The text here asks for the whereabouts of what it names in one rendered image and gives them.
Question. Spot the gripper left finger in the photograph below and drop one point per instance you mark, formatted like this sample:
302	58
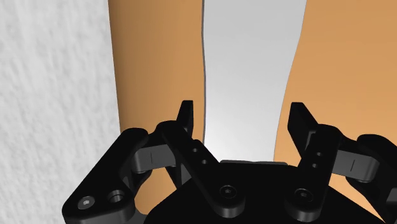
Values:
183	145

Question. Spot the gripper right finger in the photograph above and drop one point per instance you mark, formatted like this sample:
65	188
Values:
319	145

